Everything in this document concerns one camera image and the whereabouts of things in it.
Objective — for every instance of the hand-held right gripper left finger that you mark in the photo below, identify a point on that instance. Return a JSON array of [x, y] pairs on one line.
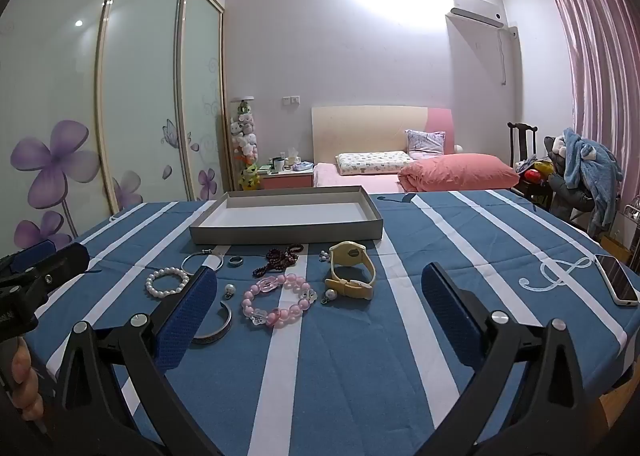
[[185, 306]]

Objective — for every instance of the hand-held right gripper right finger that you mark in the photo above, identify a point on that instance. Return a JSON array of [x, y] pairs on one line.
[[445, 301]]

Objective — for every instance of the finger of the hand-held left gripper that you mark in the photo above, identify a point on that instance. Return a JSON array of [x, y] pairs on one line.
[[35, 252], [70, 258]]

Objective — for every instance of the pearl earring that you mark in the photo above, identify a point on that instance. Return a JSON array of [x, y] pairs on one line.
[[229, 288], [331, 293]]

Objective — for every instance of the yellow wristwatch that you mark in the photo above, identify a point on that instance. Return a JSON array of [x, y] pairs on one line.
[[350, 252]]

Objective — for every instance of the grey cardboard tray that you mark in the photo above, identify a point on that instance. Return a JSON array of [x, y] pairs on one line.
[[290, 231]]

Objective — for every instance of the person's left hand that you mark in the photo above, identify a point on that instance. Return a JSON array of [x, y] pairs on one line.
[[22, 371]]

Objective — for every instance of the thin silver hoop bangle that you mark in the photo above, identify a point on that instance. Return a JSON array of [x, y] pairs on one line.
[[204, 251]]

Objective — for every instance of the blue striped tablecloth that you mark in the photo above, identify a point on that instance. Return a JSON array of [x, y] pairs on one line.
[[350, 361]]

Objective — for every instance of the pink pillow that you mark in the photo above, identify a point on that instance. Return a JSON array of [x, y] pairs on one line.
[[460, 173]]

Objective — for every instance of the white patterned pillow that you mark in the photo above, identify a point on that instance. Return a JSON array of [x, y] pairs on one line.
[[370, 162]]

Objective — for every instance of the red and yellow toy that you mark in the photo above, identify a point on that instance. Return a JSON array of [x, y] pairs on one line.
[[537, 171]]

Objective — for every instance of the dark grey garment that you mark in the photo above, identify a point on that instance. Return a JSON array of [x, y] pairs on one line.
[[570, 201]]

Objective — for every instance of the lilac pillow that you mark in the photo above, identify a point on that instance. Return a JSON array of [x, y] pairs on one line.
[[425, 142]]

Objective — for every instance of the pink nightstand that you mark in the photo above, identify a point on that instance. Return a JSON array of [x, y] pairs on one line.
[[287, 181]]

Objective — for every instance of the white mug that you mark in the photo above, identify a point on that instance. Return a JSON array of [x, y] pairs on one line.
[[278, 165]]

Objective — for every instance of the white smartphone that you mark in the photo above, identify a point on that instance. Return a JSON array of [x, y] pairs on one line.
[[617, 281]]

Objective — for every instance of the dark wooden chair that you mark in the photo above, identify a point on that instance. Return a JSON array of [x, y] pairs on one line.
[[515, 141]]

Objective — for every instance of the stack of plush toys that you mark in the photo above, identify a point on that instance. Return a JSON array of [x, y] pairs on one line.
[[245, 141]]

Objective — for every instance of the flower print sliding wardrobe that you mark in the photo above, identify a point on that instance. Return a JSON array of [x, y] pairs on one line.
[[140, 86]]

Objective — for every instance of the pink bed with beige headboard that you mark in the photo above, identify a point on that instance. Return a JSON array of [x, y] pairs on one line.
[[370, 126]]

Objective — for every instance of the light blue plush garment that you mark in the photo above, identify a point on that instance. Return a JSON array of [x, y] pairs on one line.
[[595, 171]]

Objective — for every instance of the pink curtain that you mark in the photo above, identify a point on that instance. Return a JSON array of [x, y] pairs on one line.
[[600, 61]]

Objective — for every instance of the white air conditioner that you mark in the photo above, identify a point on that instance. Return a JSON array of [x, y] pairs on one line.
[[475, 11]]

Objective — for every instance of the white wall switch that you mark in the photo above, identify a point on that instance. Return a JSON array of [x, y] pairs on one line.
[[290, 99]]

